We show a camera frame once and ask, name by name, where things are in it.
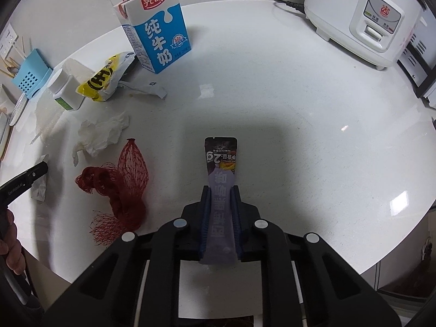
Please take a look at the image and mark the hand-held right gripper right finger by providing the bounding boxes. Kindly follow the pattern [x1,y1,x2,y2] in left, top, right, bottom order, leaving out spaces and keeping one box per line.
[231,184,402,327]

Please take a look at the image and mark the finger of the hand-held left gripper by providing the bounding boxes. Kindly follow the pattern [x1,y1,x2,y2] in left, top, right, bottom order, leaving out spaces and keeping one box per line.
[25,162,49,187]

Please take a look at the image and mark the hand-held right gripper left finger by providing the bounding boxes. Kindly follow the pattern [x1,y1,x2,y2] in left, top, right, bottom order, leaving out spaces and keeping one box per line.
[44,185,210,327]

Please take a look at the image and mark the small clear plastic wrapper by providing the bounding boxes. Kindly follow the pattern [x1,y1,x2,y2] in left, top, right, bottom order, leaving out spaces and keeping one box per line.
[31,155,49,201]

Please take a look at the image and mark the clear bubble wrap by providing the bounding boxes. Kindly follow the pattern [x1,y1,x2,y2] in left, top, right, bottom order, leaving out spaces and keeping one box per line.
[31,58,103,145]

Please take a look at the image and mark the yellow and white snack packet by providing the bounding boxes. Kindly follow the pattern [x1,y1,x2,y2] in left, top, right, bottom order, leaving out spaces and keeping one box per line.
[75,52,137,102]

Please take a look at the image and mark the person's left hand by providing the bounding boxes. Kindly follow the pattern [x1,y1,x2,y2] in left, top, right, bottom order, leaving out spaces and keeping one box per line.
[0,208,24,275]

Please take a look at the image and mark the white plate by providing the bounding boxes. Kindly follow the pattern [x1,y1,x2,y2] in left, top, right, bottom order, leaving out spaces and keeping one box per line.
[0,107,15,161]

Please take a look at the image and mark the striped rim plate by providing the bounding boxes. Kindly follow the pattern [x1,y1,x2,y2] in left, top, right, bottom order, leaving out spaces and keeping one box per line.
[10,92,27,125]

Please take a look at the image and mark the crumpled white tissue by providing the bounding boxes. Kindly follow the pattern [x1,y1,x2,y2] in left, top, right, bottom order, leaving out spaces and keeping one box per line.
[71,111,131,167]

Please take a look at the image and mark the white pill bottle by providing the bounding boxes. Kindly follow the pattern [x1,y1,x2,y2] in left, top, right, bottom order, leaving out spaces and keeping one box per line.
[48,69,86,112]

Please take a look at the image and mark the red mesh net bag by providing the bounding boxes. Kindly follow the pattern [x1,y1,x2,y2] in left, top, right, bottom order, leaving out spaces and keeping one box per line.
[75,138,150,246]

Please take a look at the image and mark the blue utensil holder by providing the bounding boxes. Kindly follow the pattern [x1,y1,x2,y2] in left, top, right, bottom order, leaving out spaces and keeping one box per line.
[12,49,54,100]

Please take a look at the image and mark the bundle of wooden chopsticks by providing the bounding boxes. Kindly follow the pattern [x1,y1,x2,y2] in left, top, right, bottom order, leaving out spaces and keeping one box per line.
[0,36,28,78]

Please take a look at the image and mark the torn white wrapper strip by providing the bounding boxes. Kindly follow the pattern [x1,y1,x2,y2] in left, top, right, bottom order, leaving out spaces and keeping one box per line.
[117,80,167,100]

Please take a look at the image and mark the blue and white milk carton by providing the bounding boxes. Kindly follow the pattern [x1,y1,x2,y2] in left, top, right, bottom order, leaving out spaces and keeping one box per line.
[113,0,191,74]

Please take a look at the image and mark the white floral rice cooker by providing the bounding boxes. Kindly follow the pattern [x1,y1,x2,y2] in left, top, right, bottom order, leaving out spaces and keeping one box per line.
[303,0,427,71]

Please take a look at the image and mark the white vented appliance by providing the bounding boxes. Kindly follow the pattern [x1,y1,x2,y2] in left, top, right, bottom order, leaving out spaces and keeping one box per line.
[397,10,436,110]

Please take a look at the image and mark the white wall socket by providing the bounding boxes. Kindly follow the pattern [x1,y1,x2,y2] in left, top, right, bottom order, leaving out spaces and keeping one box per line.
[0,24,18,59]

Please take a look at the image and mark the black power cable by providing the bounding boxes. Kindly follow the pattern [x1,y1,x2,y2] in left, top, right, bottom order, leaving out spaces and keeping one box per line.
[273,0,308,16]

